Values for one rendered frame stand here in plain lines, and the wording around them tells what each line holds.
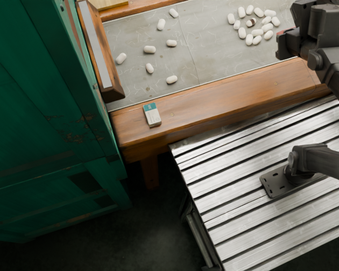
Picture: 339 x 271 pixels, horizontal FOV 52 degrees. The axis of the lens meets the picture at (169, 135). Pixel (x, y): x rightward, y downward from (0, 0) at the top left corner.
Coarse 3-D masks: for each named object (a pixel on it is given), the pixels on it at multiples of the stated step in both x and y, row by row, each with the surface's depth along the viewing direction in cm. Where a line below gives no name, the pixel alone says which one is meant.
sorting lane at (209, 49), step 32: (192, 0) 113; (224, 0) 113; (256, 0) 113; (288, 0) 113; (128, 32) 108; (160, 32) 108; (192, 32) 108; (224, 32) 109; (128, 64) 104; (160, 64) 104; (192, 64) 105; (224, 64) 105; (256, 64) 105; (128, 96) 101; (160, 96) 101
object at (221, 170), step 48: (192, 144) 103; (240, 144) 104; (288, 144) 104; (336, 144) 104; (192, 192) 99; (240, 192) 99; (288, 192) 101; (336, 192) 99; (240, 240) 94; (288, 240) 95
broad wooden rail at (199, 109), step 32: (288, 64) 102; (192, 96) 98; (224, 96) 98; (256, 96) 99; (288, 96) 99; (320, 96) 110; (128, 128) 95; (160, 128) 95; (192, 128) 97; (128, 160) 106
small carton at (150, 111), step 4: (148, 104) 95; (152, 104) 95; (144, 108) 95; (148, 108) 95; (152, 108) 95; (156, 108) 95; (144, 112) 96; (148, 112) 94; (152, 112) 94; (156, 112) 94; (148, 116) 94; (152, 116) 94; (156, 116) 94; (148, 120) 93; (152, 120) 93; (156, 120) 93; (160, 120) 93; (152, 124) 93; (156, 124) 94
